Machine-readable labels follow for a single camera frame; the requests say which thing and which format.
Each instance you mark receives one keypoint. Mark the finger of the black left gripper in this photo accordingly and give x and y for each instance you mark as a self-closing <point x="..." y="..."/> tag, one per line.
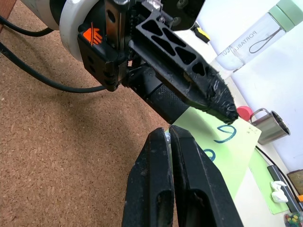
<point x="203" y="87"/>
<point x="165" y="99"/>

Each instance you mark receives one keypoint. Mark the small steel cup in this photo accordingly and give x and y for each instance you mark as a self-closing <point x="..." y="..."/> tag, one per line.
<point x="272" y="128"/>

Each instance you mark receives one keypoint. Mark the clear bottle with green cap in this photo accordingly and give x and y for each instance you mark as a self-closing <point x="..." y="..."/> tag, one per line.
<point x="255" y="40"/>

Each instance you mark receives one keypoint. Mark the brown box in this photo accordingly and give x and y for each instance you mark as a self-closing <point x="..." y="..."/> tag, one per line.
<point x="297" y="180"/>

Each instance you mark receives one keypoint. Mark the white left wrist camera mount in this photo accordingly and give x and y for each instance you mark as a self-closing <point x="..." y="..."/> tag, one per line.
<point x="71" y="28"/>

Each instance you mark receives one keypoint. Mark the brown wooden board frame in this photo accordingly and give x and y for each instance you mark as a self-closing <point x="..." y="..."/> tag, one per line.
<point x="6" y="11"/>

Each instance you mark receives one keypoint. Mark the crumpled white tissue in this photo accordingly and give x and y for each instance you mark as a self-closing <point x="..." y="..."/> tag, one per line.
<point x="279" y="191"/>

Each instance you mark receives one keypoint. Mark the small orange object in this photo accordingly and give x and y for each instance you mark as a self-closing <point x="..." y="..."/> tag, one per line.
<point x="300" y="198"/>

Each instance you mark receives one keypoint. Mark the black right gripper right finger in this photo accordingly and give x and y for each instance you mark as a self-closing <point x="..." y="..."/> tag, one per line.
<point x="198" y="179"/>

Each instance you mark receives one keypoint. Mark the light green sheet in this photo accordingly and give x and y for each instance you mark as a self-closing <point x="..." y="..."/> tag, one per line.
<point x="267" y="186"/>

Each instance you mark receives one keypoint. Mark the clear box of coloured pushpins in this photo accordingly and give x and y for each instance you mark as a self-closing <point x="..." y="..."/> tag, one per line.
<point x="293" y="220"/>

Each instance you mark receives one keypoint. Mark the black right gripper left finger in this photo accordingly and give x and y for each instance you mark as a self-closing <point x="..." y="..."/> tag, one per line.
<point x="149" y="179"/>

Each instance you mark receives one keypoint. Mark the dark grey flat bar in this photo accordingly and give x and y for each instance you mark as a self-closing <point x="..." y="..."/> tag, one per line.
<point x="284" y="186"/>

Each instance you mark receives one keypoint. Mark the cork board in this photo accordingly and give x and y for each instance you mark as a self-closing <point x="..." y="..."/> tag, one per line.
<point x="59" y="142"/>

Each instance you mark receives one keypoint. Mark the green paper note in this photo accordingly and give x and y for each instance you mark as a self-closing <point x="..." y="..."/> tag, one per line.
<point x="227" y="151"/>

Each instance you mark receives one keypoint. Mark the clear pushpin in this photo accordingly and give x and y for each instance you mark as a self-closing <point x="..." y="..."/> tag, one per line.
<point x="167" y="137"/>

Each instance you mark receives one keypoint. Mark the yellow and black tool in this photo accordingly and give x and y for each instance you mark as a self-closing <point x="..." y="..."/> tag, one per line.
<point x="203" y="33"/>

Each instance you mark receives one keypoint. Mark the red round cap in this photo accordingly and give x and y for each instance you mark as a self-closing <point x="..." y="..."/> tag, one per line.
<point x="245" y="113"/>

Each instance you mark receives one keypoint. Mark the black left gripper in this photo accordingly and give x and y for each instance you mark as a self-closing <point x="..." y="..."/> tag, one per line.
<point x="99" y="56"/>

